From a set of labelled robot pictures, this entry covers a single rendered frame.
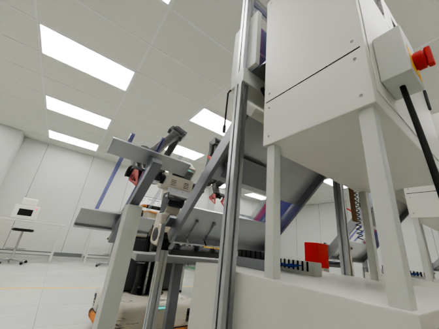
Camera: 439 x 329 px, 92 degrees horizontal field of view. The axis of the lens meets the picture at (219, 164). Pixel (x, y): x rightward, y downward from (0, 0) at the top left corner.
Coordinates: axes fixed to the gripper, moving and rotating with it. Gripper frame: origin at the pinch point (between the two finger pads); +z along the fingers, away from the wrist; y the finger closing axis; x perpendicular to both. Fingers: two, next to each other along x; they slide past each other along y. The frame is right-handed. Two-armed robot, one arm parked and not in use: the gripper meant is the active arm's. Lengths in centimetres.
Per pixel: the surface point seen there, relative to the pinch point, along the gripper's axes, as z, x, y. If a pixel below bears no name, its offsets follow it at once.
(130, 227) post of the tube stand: 17.8, 8.1, -0.5
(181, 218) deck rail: 11.1, 4.8, 22.4
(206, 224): 9.4, 7.6, 39.8
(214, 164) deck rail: 10.2, -27.1, 21.4
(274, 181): 41, -43, 21
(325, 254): 26, 0, 131
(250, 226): 10, 2, 68
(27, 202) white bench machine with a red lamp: -375, 390, -72
